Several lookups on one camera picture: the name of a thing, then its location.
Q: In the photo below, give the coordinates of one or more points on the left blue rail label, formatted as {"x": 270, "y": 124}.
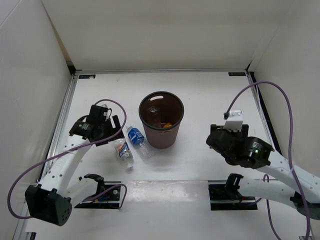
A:
{"x": 87, "y": 76}

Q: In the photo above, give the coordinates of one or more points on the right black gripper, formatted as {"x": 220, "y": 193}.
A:
{"x": 240, "y": 135}

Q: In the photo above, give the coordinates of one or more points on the left aluminium frame rail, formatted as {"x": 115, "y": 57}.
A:
{"x": 20, "y": 231}

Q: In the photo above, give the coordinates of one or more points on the blue rail label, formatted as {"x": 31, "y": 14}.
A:
{"x": 87, "y": 76}
{"x": 236, "y": 74}

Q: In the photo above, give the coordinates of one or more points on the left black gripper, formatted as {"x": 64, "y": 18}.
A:
{"x": 113, "y": 131}

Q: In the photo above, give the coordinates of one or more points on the clear bottle orange blue label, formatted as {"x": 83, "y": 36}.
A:
{"x": 124, "y": 154}

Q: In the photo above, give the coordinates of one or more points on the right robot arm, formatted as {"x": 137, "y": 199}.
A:
{"x": 293, "y": 186}

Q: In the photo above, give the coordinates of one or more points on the right blue rail label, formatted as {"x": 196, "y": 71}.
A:
{"x": 236, "y": 74}

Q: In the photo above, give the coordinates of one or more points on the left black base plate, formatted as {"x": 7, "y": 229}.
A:
{"x": 110, "y": 200}

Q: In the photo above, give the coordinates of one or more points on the right black frame rail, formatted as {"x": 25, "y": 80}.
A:
{"x": 265, "y": 118}

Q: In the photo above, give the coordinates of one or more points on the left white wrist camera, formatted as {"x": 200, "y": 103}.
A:
{"x": 107, "y": 114}

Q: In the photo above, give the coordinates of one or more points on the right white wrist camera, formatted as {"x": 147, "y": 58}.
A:
{"x": 233, "y": 120}

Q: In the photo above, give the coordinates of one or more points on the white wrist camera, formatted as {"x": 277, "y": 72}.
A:
{"x": 233, "y": 120}
{"x": 107, "y": 114}

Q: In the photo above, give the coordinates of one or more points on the orange plastic bottle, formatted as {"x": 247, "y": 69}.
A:
{"x": 165, "y": 125}

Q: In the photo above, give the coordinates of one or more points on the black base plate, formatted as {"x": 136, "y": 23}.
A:
{"x": 110, "y": 200}
{"x": 221, "y": 201}

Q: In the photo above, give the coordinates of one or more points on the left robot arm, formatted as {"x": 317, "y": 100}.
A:
{"x": 53, "y": 199}

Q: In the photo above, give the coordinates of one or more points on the brown plastic bin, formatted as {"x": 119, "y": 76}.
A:
{"x": 161, "y": 107}

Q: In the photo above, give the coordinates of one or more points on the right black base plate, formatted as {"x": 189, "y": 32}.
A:
{"x": 221, "y": 201}

